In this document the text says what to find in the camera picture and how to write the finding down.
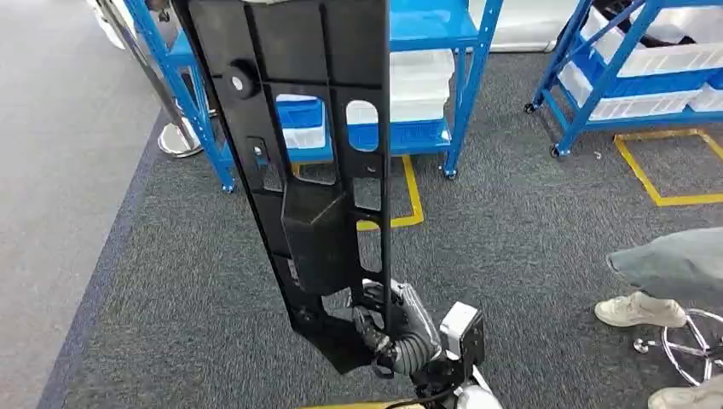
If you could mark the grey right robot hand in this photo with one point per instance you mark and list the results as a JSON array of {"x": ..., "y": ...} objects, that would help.
[{"x": 415, "y": 319}]

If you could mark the black plastic mounting plate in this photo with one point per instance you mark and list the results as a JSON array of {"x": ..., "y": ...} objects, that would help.
[{"x": 305, "y": 51}]

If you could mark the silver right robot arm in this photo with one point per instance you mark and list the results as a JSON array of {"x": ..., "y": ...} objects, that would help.
[{"x": 421, "y": 355}]

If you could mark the white plastic bin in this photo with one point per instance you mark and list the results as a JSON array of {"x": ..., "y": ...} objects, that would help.
[
  {"x": 661, "y": 59},
  {"x": 709, "y": 99},
  {"x": 299, "y": 97},
  {"x": 638, "y": 106},
  {"x": 305, "y": 137}
]

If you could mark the person's pale shoe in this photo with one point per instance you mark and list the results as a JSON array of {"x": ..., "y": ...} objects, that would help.
[
  {"x": 638, "y": 310},
  {"x": 689, "y": 397}
]

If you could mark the stacked white plastic bins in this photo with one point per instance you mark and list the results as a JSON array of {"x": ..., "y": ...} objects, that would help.
[{"x": 421, "y": 84}]

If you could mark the person's leg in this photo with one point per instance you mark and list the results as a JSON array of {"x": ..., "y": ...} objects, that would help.
[{"x": 672, "y": 262}]

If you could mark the chrome chair base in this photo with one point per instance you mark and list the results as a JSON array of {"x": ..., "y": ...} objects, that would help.
[{"x": 686, "y": 347}]

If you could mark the blue metal shelf rack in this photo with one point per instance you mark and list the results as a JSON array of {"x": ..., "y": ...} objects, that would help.
[{"x": 429, "y": 22}]

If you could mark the blue wheeled shelf rack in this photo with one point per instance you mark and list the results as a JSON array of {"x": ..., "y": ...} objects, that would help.
[{"x": 599, "y": 84}]

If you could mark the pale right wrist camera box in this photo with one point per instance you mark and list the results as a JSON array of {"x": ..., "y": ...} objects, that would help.
[{"x": 462, "y": 333}]

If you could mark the yellow floor tape frame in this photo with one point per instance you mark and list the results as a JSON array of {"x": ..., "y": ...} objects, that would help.
[{"x": 412, "y": 192}]

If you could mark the chrome stanchion post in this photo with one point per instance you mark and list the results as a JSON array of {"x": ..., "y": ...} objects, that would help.
[{"x": 169, "y": 107}]

